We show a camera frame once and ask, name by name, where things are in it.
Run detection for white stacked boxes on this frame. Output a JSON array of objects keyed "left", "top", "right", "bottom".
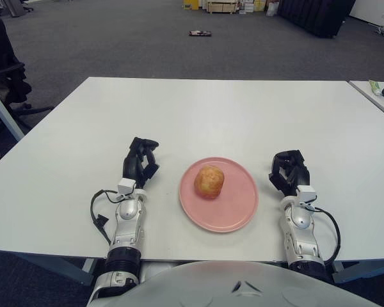
[{"left": 237, "top": 0, "right": 255, "bottom": 14}]

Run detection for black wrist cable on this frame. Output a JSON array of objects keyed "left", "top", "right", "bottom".
[
  {"left": 313, "top": 206, "right": 341, "bottom": 265},
  {"left": 90, "top": 189, "right": 122, "bottom": 246}
]

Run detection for grey robot torso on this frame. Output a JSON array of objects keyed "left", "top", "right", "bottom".
[{"left": 105, "top": 260, "right": 375, "bottom": 307}]

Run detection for red yellow apple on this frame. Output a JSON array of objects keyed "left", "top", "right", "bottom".
[{"left": 193, "top": 165, "right": 225, "bottom": 200}]

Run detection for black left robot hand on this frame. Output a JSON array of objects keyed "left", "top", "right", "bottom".
[{"left": 121, "top": 136, "right": 161, "bottom": 189}]

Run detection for white desk leg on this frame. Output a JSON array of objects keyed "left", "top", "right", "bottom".
[{"left": 0, "top": 79, "right": 25, "bottom": 141}]

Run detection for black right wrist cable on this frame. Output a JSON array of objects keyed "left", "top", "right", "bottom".
[{"left": 313, "top": 206, "right": 341, "bottom": 265}]

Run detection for pink round plate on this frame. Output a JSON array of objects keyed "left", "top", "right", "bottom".
[{"left": 179, "top": 156, "right": 260, "bottom": 233}]

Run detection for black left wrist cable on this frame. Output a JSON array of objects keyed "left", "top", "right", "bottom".
[{"left": 90, "top": 189, "right": 122, "bottom": 246}]

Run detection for wooden crate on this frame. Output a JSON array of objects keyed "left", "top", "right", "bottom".
[{"left": 206, "top": 0, "right": 237, "bottom": 14}]

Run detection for black partition curtain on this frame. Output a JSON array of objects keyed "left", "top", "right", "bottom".
[{"left": 276, "top": 0, "right": 356, "bottom": 39}]

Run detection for blue grey table frame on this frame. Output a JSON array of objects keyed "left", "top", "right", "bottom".
[{"left": 19, "top": 251, "right": 384, "bottom": 285}]

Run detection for distant office chair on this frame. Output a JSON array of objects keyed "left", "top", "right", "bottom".
[{"left": 9, "top": 0, "right": 35, "bottom": 17}]

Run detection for black office chair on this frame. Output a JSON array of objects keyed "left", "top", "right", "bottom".
[{"left": 0, "top": 9, "right": 55, "bottom": 129}]

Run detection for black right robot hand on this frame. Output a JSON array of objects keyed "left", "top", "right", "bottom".
[{"left": 268, "top": 149, "right": 310, "bottom": 198}]

